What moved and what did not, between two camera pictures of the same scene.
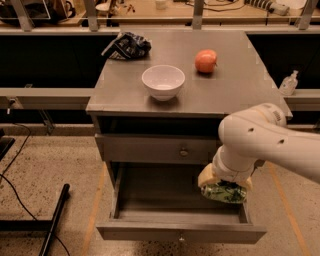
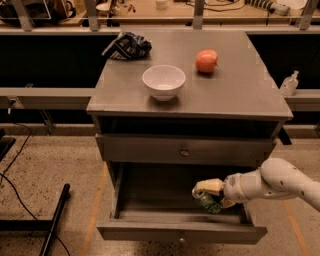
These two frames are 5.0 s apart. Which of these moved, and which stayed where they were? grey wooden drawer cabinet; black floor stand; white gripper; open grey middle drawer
Moved: white gripper
Stayed: grey wooden drawer cabinet; open grey middle drawer; black floor stand
